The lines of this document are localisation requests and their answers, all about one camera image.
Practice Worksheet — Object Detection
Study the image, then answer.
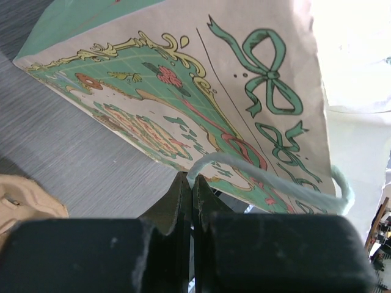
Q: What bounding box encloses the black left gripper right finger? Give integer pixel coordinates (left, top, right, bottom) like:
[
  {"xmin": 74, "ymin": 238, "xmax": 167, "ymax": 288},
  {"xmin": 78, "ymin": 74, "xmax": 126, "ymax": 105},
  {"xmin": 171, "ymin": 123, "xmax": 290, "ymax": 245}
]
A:
[{"xmin": 192, "ymin": 176, "xmax": 377, "ymax": 292}]

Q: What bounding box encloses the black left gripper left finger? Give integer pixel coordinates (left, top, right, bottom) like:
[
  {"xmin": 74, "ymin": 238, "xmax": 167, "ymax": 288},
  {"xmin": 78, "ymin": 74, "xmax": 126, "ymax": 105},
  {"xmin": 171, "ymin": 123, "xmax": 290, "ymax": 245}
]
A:
[{"xmin": 1, "ymin": 172, "xmax": 191, "ymax": 292}]

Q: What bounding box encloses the tan cloth lump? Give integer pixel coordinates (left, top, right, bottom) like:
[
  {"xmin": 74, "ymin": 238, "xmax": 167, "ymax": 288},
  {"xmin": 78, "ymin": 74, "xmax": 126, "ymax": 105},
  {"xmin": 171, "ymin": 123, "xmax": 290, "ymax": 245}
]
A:
[{"xmin": 1, "ymin": 174, "xmax": 69, "ymax": 234}]

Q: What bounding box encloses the printed paper gift bag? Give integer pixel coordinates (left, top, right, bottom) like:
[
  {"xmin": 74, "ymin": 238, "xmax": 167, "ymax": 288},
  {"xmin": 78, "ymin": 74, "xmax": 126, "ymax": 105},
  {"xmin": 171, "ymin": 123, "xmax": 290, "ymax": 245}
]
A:
[{"xmin": 13, "ymin": 1, "xmax": 354, "ymax": 215}]

